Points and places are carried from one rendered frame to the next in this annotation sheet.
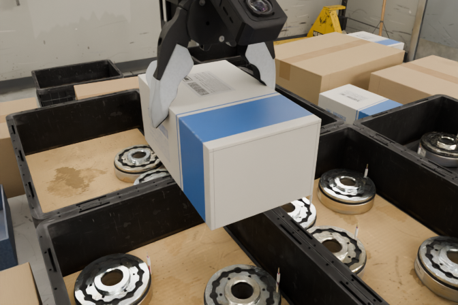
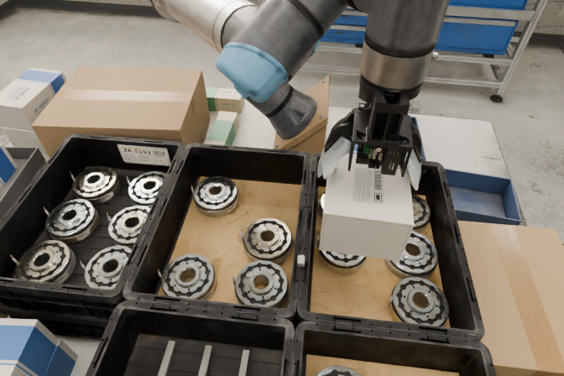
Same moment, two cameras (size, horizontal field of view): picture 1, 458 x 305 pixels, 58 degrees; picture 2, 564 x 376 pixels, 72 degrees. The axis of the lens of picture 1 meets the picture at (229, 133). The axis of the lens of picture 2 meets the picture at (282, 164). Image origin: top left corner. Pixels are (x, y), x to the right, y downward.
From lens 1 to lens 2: 87 cm
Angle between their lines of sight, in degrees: 99
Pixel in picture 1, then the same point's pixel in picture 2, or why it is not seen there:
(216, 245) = (326, 305)
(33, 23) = not seen: outside the picture
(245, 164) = not seen: hidden behind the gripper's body
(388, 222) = (196, 245)
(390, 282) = (251, 216)
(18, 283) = (491, 342)
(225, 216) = not seen: hidden behind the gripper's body
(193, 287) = (362, 282)
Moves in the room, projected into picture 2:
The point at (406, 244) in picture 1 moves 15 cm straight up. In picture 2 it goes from (211, 226) to (201, 181)
